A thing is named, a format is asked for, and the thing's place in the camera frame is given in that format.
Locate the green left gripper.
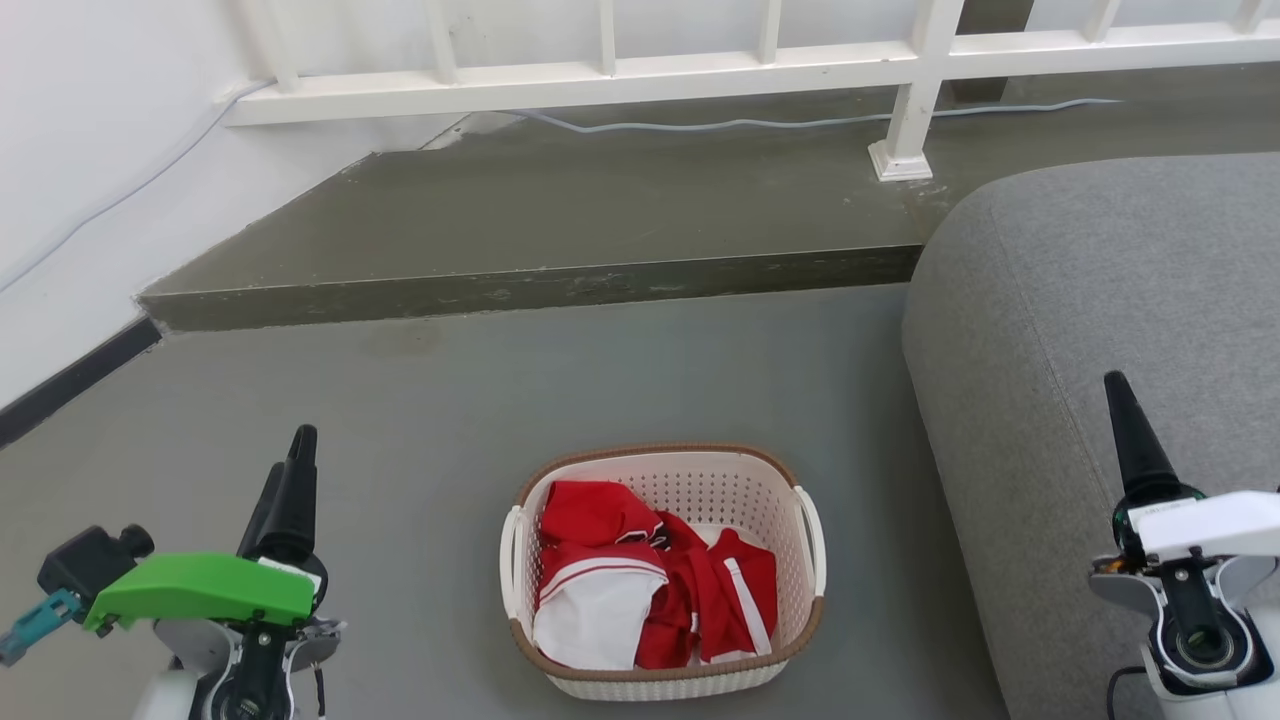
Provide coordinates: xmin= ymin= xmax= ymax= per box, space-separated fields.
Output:
xmin=83 ymin=424 xmax=329 ymax=635

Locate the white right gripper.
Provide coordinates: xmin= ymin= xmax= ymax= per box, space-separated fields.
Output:
xmin=1103 ymin=371 xmax=1280 ymax=563

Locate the white laundry basket brown rim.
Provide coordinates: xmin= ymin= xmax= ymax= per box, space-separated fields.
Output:
xmin=499 ymin=443 xmax=828 ymax=702

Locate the grey fabric sofa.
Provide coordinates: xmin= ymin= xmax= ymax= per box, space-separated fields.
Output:
xmin=901 ymin=152 xmax=1280 ymax=720

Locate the black baseboard strip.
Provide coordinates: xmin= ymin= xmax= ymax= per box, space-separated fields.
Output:
xmin=0 ymin=316 xmax=163 ymax=448

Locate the red and white shirt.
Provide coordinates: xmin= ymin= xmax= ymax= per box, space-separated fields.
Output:
xmin=532 ymin=480 xmax=671 ymax=672

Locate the red shorts white stripe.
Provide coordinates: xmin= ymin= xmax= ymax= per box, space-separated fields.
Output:
xmin=634 ymin=510 xmax=780 ymax=670

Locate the white wooden railing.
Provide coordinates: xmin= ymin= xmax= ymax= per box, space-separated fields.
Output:
xmin=222 ymin=0 xmax=1280 ymax=184

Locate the teal cable connector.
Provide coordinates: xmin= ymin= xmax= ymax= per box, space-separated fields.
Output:
xmin=0 ymin=588 xmax=85 ymax=668

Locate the light grey cable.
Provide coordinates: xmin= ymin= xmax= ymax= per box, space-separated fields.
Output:
xmin=0 ymin=80 xmax=273 ymax=294

